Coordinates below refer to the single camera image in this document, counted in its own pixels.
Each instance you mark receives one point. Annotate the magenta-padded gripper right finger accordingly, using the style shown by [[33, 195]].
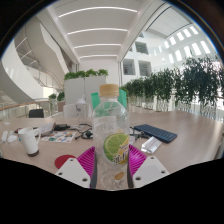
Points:
[[148, 170]]

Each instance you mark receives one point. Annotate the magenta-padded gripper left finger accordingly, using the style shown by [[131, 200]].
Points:
[[74, 171]]

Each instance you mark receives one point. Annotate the clear lime-label drink bottle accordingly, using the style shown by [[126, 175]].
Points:
[[110, 133]]

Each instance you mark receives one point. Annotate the clear white-lidded water bottle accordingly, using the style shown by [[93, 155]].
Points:
[[81, 111]]

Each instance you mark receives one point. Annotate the flat round red coaster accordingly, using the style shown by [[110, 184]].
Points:
[[63, 161]]

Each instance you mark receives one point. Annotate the clear plastic packet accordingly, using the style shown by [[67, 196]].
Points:
[[151, 144]]

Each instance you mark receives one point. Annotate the colourful sticker sheet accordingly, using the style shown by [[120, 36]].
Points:
[[60, 136]]

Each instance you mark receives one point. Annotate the black power adapter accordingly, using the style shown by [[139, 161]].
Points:
[[61, 127]]

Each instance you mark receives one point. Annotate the open printed booklet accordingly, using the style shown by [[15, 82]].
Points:
[[46, 128]]

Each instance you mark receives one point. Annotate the white ceramic mug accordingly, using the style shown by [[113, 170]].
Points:
[[29, 141]]

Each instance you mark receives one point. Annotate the white chair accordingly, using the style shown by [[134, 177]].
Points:
[[69, 110]]

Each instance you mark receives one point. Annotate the black office chair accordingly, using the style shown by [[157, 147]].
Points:
[[36, 113]]

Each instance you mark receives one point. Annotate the brown planter with shrubs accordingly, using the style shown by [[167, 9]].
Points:
[[60, 100]]

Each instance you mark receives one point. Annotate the green tote bag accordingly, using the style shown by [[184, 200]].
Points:
[[94, 100]]

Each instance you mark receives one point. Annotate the white power strip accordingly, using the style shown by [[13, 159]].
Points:
[[4, 136]]

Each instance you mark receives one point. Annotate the white cabinet topped with plants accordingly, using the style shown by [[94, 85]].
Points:
[[75, 90]]

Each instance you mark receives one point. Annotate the row of green potted trees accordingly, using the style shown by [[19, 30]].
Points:
[[196, 83]]

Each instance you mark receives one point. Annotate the long ceiling light strips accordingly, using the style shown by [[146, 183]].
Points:
[[98, 30]]

